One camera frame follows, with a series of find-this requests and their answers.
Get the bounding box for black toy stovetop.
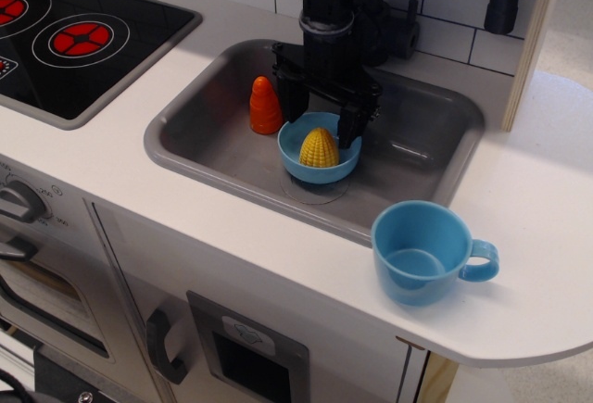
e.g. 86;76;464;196
1;0;202;130

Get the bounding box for grey dishwasher panel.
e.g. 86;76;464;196
186;291;311;403

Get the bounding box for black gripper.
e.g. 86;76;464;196
271;30;383;149

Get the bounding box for orange toy carrot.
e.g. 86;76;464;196
249;76;284;135

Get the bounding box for blue plastic cup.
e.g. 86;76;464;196
371;200;499;306

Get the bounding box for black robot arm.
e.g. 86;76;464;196
272;0;384;149

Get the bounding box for yellow toy corn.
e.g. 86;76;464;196
299;127;339;169

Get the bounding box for grey oven knob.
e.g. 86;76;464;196
1;181;47;223

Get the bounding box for toy oven door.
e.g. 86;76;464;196
1;224;110;360

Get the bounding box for black toy faucet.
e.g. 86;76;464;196
351;0;520;69

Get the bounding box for grey toy sink basin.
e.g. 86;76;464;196
145;39;485;245

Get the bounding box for black cabinet door handle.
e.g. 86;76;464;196
145;309;187;384

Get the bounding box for wooden side post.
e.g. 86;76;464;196
500;0;557;132

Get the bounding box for light blue bowl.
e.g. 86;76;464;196
277;112;362;184

